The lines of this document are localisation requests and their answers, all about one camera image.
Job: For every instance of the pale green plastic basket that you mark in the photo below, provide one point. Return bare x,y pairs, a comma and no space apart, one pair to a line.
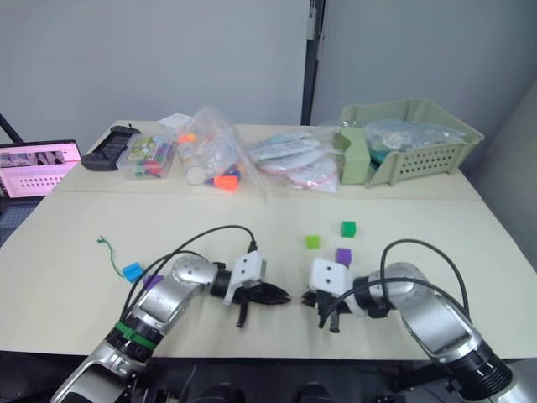
423,161

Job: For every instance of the green lace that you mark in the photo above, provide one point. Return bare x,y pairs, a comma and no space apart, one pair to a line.
112,257

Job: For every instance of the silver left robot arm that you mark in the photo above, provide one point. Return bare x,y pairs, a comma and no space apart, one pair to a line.
168,294

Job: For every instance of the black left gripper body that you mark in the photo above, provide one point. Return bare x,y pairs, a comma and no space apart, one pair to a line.
253,296

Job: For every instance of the dark green block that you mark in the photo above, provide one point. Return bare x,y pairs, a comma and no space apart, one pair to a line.
348,230

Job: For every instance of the clear box of coloured items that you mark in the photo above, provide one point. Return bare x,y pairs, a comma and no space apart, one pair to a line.
147,158

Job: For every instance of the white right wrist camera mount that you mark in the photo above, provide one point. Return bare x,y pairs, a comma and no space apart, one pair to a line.
329,275

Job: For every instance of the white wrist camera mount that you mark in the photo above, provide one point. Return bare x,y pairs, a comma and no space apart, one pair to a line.
249,268
329,275

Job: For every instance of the black partition post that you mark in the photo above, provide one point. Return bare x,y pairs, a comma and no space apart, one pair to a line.
312,63

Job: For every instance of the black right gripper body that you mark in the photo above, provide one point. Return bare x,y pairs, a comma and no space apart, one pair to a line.
325,305

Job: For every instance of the bags of white round items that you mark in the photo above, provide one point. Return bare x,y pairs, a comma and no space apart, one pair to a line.
293,158

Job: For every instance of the clear bag of toys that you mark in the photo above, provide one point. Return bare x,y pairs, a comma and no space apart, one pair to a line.
214,155

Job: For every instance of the lime green block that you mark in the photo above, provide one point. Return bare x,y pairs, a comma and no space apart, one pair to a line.
312,242

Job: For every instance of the blue block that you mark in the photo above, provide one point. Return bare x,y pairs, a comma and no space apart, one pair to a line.
132,271

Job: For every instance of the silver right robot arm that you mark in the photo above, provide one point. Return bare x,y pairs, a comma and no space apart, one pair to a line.
432,306

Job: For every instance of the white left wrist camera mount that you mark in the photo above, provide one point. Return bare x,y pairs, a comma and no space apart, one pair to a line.
249,268

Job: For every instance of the clear bag in basket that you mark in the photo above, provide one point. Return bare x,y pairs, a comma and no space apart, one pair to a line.
403,134

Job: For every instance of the black handheld controller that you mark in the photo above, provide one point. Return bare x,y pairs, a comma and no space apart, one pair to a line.
105,150

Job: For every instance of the dark rounded shape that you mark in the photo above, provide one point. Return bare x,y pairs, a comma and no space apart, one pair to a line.
312,394
220,394

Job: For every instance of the purple block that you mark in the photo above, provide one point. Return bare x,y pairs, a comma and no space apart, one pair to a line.
343,255
152,281

